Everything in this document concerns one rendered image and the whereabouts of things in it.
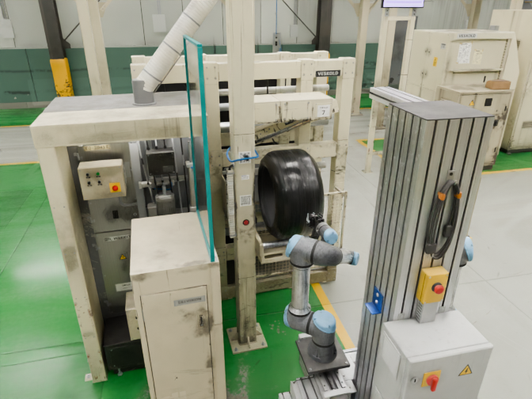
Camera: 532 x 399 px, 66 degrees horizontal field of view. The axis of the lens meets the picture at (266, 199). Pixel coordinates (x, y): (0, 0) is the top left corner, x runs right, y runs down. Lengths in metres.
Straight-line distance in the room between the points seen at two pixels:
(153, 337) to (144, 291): 0.27
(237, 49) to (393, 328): 1.60
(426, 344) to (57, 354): 2.71
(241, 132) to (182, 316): 1.09
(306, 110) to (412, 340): 1.70
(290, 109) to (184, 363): 1.68
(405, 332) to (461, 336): 0.21
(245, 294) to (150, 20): 9.34
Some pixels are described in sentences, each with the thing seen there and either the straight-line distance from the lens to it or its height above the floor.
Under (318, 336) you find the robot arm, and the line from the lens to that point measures 2.16.
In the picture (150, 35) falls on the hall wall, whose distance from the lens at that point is 11.56.
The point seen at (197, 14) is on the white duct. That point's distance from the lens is 2.62.
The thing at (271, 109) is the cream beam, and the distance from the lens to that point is 2.77.
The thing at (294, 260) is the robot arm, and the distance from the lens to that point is 1.96.
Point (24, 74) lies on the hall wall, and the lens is 12.06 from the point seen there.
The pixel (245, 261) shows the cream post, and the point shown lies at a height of 0.76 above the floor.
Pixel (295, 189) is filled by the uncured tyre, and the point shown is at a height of 1.34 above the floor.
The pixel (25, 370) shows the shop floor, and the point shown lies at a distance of 3.59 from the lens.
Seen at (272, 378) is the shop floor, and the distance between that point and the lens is 3.13.
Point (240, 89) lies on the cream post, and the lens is 2.42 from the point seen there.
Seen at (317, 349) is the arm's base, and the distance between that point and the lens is 2.22.
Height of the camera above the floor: 2.35
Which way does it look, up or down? 25 degrees down
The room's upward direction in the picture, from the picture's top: straight up
